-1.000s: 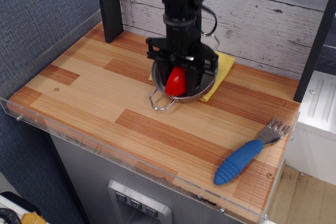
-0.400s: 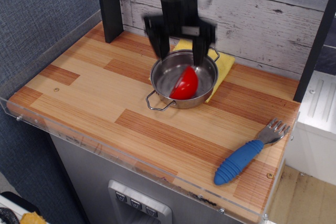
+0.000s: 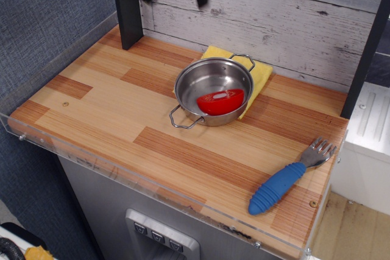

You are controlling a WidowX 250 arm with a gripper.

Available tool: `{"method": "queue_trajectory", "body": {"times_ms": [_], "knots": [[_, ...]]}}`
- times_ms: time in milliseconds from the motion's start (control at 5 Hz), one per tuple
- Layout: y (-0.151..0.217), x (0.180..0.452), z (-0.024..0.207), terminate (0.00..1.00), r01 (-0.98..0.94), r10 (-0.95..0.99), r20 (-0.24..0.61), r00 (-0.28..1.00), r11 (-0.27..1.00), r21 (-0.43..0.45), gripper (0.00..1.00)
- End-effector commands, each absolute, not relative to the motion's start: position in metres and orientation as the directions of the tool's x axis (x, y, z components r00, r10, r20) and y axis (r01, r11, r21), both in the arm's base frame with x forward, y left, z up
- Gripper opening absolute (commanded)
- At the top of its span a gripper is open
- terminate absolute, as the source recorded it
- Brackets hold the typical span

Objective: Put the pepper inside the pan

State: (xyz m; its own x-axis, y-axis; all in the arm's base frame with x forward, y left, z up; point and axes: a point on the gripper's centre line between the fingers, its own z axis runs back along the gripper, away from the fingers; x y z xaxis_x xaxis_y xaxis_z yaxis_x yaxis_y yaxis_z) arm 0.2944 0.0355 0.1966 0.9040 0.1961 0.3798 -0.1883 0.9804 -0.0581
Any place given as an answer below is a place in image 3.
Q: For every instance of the grey toy fridge cabinet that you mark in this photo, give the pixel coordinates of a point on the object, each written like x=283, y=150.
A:
x=104, y=202

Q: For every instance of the black post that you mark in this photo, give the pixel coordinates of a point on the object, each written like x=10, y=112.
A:
x=362, y=70
x=129, y=19

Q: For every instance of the yellow tape piece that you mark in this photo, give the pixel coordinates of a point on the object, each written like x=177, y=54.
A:
x=38, y=253

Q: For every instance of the blue-handled metal fork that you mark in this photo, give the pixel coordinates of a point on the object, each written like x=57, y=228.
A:
x=276, y=186

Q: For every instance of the silver dispenser button panel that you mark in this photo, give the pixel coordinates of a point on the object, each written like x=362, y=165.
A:
x=155, y=240

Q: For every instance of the yellow cloth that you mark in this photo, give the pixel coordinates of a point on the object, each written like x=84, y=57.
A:
x=260, y=73

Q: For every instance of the black left post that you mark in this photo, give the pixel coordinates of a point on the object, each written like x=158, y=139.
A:
x=129, y=19

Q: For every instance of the black right post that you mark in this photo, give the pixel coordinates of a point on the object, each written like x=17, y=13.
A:
x=362, y=70

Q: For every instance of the clear acrylic guard rail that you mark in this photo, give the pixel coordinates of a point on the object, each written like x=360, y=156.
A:
x=109, y=110

